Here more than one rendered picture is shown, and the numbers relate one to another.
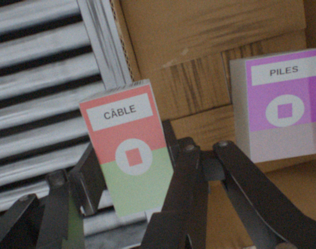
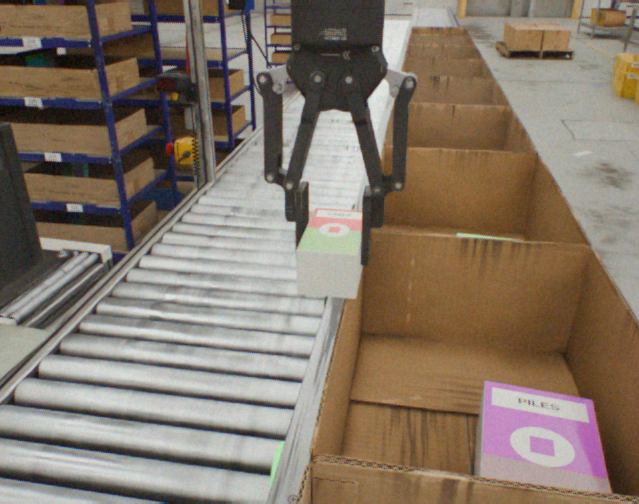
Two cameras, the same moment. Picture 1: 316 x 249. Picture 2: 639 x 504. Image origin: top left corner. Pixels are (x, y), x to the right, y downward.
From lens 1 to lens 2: 0.55 m
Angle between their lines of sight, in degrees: 77
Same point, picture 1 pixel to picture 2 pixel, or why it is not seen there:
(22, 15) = (238, 382)
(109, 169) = (311, 230)
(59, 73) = (232, 441)
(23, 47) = (214, 404)
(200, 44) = (438, 398)
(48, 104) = (186, 468)
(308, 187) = not seen: outside the picture
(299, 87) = (563, 426)
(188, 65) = (416, 416)
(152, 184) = (338, 242)
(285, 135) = (543, 477)
